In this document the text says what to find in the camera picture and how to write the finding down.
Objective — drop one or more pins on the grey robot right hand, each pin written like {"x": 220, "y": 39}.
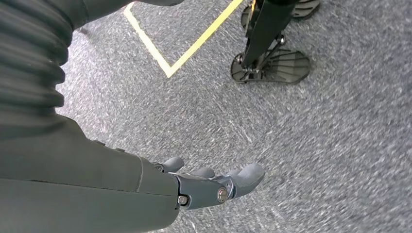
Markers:
{"x": 80, "y": 186}

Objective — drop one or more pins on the black robot right foot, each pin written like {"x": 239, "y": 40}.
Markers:
{"x": 283, "y": 67}

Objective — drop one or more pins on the black robot foot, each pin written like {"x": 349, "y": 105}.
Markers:
{"x": 283, "y": 67}
{"x": 305, "y": 8}

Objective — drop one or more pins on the black robot right leg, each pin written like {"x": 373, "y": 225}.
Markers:
{"x": 267, "y": 25}

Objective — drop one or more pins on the black robot left foot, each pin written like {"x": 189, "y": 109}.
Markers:
{"x": 305, "y": 8}

